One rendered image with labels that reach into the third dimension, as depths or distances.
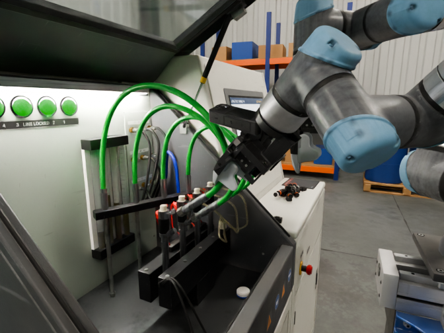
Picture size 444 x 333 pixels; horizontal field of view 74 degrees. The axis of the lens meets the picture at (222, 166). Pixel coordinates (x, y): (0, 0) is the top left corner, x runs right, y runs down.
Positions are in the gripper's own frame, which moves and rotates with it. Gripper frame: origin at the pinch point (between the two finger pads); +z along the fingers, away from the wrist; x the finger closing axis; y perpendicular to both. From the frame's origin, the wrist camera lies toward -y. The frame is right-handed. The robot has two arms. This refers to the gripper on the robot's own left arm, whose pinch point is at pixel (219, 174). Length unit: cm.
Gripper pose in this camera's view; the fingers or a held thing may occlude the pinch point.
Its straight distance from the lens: 64.1
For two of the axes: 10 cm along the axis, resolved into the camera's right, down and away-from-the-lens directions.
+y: 6.5, 7.3, -1.9
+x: 6.2, -3.8, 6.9
